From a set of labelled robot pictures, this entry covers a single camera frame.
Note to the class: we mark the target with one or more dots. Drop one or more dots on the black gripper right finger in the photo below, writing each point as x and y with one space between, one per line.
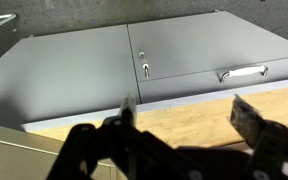
267 143

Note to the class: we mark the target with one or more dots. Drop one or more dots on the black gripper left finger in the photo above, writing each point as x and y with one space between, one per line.
127 133

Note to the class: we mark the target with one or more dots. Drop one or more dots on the grey base cabinet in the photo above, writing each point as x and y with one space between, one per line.
67 73

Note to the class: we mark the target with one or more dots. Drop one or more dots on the tall beige file cabinet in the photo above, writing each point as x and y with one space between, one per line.
10 156

